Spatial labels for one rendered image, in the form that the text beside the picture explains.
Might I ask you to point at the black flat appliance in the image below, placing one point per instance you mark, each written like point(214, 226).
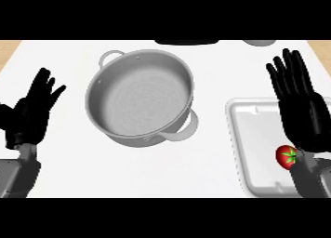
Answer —
point(186, 42)

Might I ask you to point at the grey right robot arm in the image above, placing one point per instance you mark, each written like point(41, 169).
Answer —
point(316, 175)

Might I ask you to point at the grey metal pot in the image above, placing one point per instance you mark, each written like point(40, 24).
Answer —
point(139, 97)

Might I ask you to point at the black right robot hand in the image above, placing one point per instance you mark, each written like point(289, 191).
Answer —
point(304, 111)

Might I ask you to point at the white plastic tray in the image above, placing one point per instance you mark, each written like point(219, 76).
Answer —
point(255, 148)

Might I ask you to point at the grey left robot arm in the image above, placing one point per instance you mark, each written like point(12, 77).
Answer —
point(13, 173)

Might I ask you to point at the red tomato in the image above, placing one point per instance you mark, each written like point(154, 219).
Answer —
point(285, 156)

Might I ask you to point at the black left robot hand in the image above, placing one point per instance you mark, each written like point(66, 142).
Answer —
point(31, 114)

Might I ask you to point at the grey round object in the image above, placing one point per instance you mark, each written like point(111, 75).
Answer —
point(260, 42)

